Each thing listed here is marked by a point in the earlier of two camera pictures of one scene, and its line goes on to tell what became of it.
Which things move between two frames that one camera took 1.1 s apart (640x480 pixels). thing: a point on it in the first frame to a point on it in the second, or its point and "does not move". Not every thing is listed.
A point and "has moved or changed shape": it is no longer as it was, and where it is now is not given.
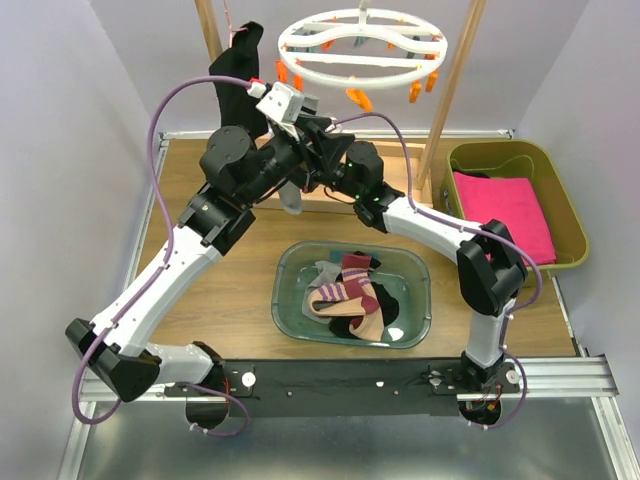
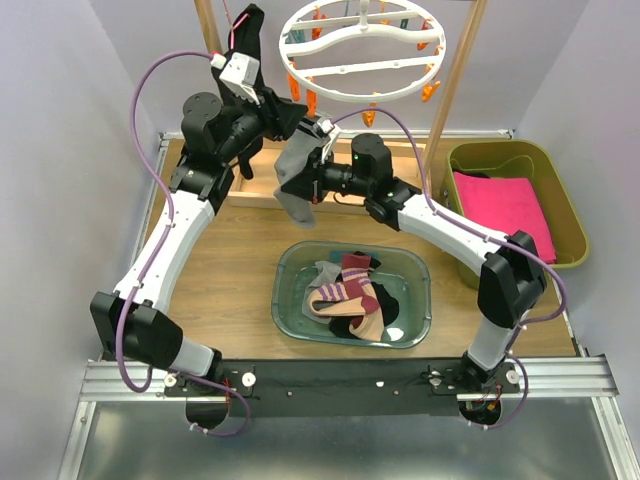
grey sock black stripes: [327, 273] does not move
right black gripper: [312, 184] does not move
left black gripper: [328, 147] to [278, 116]
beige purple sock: [356, 269] does not move
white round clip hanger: [361, 48] has moved or changed shape
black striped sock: [389, 307] does not move
